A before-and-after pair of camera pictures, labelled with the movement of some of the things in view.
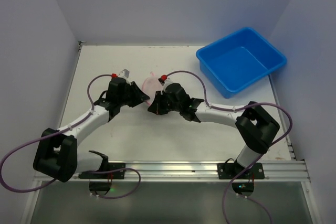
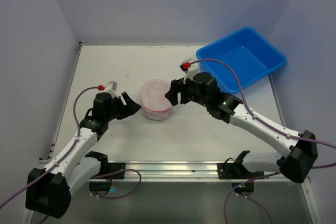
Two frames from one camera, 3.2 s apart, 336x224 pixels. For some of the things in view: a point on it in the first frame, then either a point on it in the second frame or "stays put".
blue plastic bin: (235, 62) stays put
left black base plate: (112, 166) stays put
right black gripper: (160, 102) to (181, 94)
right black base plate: (232, 170) stays put
